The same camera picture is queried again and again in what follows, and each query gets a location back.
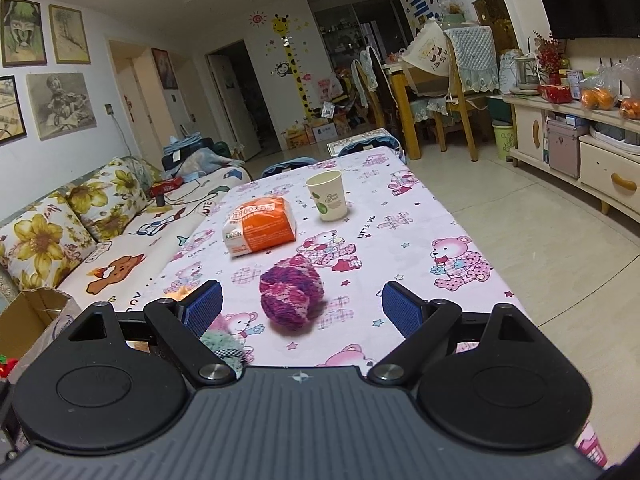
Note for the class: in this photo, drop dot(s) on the framed tree sketch picture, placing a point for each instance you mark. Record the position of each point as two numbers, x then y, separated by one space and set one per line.
68 35

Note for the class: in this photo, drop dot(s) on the red strawberry plush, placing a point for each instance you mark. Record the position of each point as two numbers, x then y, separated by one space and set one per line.
6 366

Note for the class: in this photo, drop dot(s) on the grey portrait poster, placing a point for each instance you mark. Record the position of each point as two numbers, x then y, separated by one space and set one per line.
60 103

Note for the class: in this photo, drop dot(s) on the cardboard box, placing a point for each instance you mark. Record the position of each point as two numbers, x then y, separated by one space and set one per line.
30 323

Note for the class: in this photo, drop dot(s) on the pink bear tablecloth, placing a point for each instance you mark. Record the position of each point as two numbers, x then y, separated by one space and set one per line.
504 403

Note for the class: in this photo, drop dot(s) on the green fuzzy cloth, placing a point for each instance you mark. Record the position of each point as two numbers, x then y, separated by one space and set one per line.
219 339

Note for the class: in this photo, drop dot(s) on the orange white snack bag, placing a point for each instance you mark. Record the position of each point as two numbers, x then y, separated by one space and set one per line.
258 225

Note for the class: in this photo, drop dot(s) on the cream tv cabinet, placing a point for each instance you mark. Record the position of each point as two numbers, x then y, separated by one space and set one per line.
596 151

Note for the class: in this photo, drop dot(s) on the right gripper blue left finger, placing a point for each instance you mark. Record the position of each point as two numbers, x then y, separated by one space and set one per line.
178 326

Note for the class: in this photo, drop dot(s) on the yellow flower cushion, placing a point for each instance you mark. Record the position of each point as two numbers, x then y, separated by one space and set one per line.
107 202
43 244

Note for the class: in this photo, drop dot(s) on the cartoon print sofa cover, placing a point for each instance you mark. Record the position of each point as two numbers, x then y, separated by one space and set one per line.
123 269

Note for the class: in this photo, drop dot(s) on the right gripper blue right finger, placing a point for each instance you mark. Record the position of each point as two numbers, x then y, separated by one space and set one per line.
426 327

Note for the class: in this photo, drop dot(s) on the purple pink knitted ball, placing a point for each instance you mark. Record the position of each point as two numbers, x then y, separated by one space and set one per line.
291 292

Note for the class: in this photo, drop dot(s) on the red box on sofa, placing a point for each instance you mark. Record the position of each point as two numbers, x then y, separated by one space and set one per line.
166 186

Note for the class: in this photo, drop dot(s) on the framed green portrait picture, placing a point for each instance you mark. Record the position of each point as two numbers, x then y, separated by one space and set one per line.
22 34

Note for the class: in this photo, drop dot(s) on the white paper cup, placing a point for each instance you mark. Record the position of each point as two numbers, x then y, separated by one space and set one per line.
327 192

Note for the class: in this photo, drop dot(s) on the wooden dining chair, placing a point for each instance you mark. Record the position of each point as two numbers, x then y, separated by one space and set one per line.
456 67

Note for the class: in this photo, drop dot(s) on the black framed bird picture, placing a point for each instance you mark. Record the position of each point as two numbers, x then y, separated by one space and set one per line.
11 118

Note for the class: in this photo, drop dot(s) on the bag of oranges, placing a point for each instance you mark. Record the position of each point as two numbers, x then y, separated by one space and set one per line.
601 90

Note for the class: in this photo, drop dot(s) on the giraffe height wall sticker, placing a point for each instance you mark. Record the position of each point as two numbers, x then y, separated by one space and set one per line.
281 27

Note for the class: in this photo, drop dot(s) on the green waste bin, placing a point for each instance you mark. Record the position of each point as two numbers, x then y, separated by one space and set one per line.
505 137

